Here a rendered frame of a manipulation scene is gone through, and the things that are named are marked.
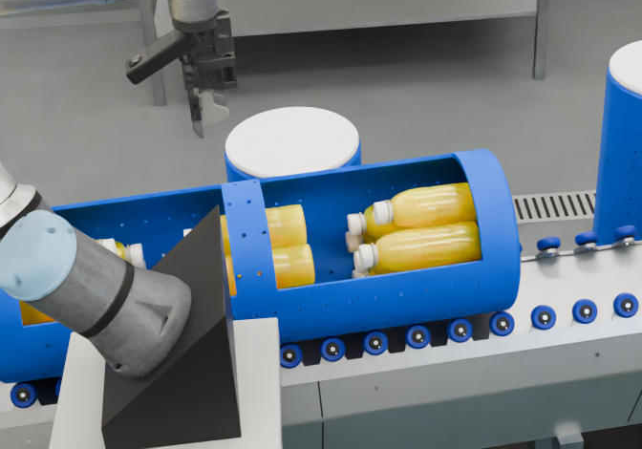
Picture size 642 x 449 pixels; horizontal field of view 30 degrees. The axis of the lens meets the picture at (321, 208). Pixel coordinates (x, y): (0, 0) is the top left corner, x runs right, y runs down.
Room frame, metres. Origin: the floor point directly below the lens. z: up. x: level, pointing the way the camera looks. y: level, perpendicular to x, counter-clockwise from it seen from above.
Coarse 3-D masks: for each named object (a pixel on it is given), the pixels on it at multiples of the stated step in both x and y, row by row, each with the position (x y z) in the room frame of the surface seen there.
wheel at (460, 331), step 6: (456, 318) 1.58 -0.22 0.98; (462, 318) 1.58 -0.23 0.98; (450, 324) 1.58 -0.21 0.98; (456, 324) 1.58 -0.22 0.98; (462, 324) 1.58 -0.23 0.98; (468, 324) 1.58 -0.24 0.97; (450, 330) 1.57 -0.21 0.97; (456, 330) 1.57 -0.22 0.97; (462, 330) 1.57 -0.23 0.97; (468, 330) 1.57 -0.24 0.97; (450, 336) 1.56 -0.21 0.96; (456, 336) 1.56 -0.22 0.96; (462, 336) 1.56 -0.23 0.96; (468, 336) 1.56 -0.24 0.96; (462, 342) 1.56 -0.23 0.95
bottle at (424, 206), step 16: (400, 192) 1.69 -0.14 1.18; (416, 192) 1.67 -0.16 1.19; (432, 192) 1.67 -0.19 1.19; (448, 192) 1.67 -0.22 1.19; (464, 192) 1.67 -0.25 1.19; (400, 208) 1.65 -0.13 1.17; (416, 208) 1.65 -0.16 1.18; (432, 208) 1.65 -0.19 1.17; (448, 208) 1.65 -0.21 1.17; (464, 208) 1.65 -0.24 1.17; (400, 224) 1.65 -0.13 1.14; (416, 224) 1.64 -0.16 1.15; (432, 224) 1.65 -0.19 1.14
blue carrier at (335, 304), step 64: (192, 192) 1.71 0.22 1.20; (256, 192) 1.64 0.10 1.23; (320, 192) 1.78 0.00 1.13; (384, 192) 1.80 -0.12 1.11; (256, 256) 1.53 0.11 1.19; (320, 256) 1.76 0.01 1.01; (512, 256) 1.55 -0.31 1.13; (0, 320) 1.46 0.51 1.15; (320, 320) 1.51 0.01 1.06; (384, 320) 1.53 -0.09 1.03
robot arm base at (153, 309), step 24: (120, 288) 1.23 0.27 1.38; (144, 288) 1.24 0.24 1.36; (168, 288) 1.26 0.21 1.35; (120, 312) 1.21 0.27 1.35; (144, 312) 1.22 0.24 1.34; (168, 312) 1.23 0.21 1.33; (96, 336) 1.20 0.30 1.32; (120, 336) 1.20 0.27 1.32; (144, 336) 1.20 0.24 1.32; (168, 336) 1.20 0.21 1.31; (120, 360) 1.19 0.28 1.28; (144, 360) 1.19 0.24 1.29
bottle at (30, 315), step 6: (24, 306) 1.51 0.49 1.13; (30, 306) 1.51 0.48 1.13; (24, 312) 1.51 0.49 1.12; (30, 312) 1.51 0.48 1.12; (36, 312) 1.51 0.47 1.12; (24, 318) 1.51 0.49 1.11; (30, 318) 1.51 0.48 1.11; (36, 318) 1.51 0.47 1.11; (42, 318) 1.51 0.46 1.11; (48, 318) 1.51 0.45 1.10; (24, 324) 1.51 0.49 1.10; (30, 324) 1.51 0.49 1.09
